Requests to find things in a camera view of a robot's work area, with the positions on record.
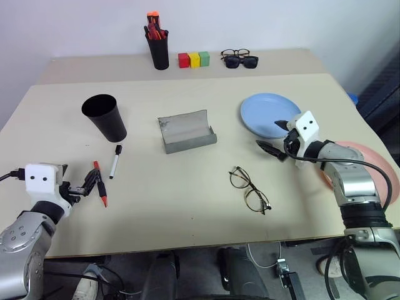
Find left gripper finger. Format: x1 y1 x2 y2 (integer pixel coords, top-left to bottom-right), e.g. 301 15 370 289
82 167 98 196
90 170 103 193

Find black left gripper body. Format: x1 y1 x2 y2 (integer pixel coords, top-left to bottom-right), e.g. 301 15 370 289
58 180 88 207

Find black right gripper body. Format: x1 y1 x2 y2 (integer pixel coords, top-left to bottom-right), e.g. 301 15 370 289
282 129 301 159

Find red capped black marker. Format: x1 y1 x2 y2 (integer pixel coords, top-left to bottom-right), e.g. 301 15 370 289
92 160 109 208

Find white marker black cap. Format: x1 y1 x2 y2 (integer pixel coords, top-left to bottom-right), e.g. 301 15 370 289
109 144 123 180

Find blue plate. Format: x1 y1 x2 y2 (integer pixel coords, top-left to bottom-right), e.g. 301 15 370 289
240 92 303 140

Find empty black cup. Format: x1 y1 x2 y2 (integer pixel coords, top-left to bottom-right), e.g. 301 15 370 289
81 94 128 143

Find black sunglasses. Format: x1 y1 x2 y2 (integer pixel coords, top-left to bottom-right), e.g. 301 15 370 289
224 55 259 70

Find grey open glasses case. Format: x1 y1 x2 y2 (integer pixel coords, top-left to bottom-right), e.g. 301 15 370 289
157 109 218 155

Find pink plate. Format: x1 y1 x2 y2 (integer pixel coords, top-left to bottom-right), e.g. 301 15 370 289
318 141 400 203

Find white shoe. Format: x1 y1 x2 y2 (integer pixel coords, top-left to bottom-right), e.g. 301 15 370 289
315 253 344 278
72 271 101 300

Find black chair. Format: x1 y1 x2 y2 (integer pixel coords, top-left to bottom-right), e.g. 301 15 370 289
357 51 400 138

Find dark rounded shape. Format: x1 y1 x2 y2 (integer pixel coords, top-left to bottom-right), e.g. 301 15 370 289
217 246 270 300
142 249 181 300

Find black pen holder cup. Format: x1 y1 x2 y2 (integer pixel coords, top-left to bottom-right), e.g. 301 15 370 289
147 36 171 71

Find red and black marker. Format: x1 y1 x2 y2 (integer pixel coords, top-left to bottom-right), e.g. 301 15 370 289
149 24 164 41

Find orange capped black marker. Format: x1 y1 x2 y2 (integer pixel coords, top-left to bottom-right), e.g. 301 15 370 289
146 11 161 33

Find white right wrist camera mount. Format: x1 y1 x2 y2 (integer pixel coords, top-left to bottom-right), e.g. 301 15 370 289
286 110 321 169

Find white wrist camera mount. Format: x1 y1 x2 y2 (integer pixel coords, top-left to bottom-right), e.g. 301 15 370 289
286 110 321 169
24 162 73 217

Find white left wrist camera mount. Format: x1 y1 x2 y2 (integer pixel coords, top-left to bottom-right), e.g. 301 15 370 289
24 162 73 217

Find tortoiseshell thin frame glasses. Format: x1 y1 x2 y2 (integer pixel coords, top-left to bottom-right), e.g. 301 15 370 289
228 166 272 216

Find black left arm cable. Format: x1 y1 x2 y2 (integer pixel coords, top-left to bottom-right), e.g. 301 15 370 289
0 167 26 183

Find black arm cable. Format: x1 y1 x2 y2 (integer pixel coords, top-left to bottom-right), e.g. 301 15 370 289
283 142 393 216
0 167 26 183

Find tortoiseshell thick frame glasses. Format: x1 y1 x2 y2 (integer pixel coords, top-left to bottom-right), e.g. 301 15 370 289
220 48 251 61

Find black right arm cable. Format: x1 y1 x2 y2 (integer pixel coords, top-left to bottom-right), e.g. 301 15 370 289
283 142 393 216

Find black floor cable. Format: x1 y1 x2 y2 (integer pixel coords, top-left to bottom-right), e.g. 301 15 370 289
43 265 143 300

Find white cable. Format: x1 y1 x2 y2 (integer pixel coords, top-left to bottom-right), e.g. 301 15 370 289
247 242 283 269

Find black metal bracket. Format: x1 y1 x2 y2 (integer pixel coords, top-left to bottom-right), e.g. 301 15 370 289
274 257 306 300

